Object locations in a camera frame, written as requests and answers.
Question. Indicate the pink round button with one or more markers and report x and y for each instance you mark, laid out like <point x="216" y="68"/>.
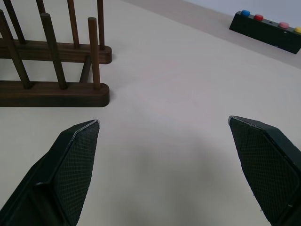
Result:
<point x="283" y="24"/>

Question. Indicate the blue round button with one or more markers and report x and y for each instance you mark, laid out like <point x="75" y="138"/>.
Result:
<point x="245" y="12"/>

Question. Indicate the black button box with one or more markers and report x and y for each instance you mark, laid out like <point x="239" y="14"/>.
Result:
<point x="263" y="30"/>

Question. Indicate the dark wooden peg rack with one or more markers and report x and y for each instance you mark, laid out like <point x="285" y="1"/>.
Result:
<point x="47" y="91"/>

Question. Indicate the red round button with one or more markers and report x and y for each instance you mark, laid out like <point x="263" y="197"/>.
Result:
<point x="258" y="17"/>

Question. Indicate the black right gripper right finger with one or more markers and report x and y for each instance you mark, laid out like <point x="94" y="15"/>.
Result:
<point x="268" y="164"/>

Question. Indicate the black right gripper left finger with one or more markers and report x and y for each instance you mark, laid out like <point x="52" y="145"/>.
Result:
<point x="70" y="169"/>

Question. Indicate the yellow round button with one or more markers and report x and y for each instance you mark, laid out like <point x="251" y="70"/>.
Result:
<point x="298" y="30"/>

